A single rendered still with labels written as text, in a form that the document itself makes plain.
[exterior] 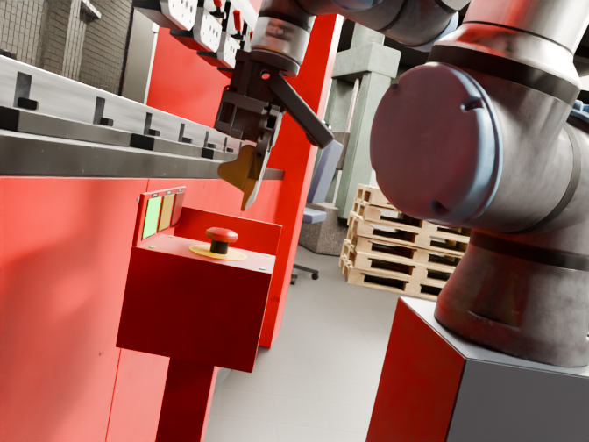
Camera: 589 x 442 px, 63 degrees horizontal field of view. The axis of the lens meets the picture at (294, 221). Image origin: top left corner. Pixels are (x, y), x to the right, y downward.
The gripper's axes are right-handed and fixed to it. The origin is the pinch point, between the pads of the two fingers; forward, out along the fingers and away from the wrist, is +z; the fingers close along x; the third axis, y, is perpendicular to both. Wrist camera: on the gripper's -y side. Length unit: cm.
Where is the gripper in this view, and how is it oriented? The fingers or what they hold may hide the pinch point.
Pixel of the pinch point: (250, 203)
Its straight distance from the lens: 68.1
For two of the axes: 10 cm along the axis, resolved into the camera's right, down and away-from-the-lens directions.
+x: 0.0, 1.1, -9.9
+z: -2.8, 9.5, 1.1
